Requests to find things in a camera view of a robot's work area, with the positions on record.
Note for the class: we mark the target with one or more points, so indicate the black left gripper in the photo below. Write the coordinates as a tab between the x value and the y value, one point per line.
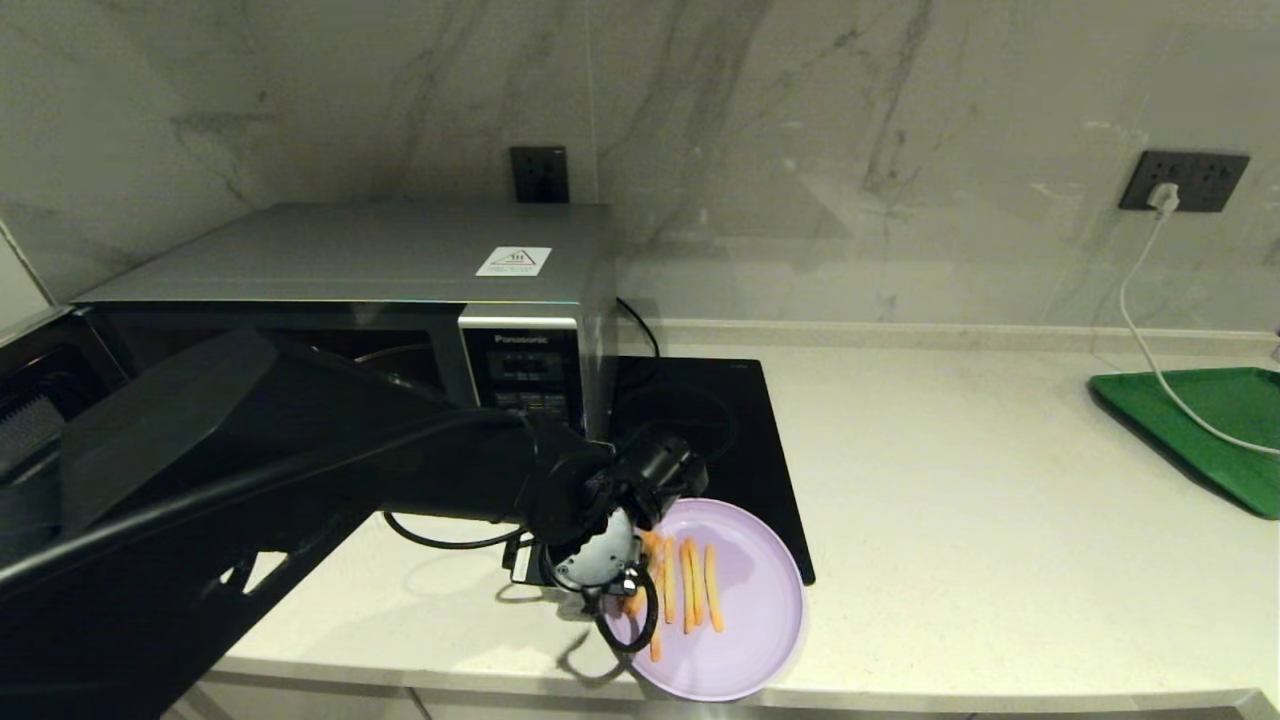
595	550

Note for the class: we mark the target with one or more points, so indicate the long orange french fry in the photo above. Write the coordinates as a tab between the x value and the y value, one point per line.
656	648

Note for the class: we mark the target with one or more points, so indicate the lilac round plate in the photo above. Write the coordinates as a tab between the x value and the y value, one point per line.
760	600

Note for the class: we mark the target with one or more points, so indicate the black glass microwave door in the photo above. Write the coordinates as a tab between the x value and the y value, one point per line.
40	360

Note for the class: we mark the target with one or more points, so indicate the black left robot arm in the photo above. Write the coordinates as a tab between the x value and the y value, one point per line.
250	450

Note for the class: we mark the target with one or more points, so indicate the silver Panasonic microwave oven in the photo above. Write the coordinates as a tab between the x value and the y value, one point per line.
350	250

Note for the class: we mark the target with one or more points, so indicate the cabinet front panel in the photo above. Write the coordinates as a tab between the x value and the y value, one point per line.
500	708
330	700

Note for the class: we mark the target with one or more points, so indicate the black induction cooktop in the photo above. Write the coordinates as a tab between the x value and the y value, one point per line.
750	440

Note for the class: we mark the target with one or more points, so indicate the white warning sticker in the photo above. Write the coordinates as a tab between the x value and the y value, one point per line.
514	261

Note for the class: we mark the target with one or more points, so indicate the green plastic tray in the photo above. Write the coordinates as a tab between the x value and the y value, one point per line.
1230	400

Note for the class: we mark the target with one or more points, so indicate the white power plug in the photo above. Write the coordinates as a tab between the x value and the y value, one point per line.
1162	200

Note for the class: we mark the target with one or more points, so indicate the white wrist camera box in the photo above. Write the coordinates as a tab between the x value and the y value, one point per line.
525	565

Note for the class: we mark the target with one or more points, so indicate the small black wall socket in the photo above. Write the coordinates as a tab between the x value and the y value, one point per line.
540	175

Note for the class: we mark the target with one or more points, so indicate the wide black wall socket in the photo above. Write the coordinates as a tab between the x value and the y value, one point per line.
1212	180

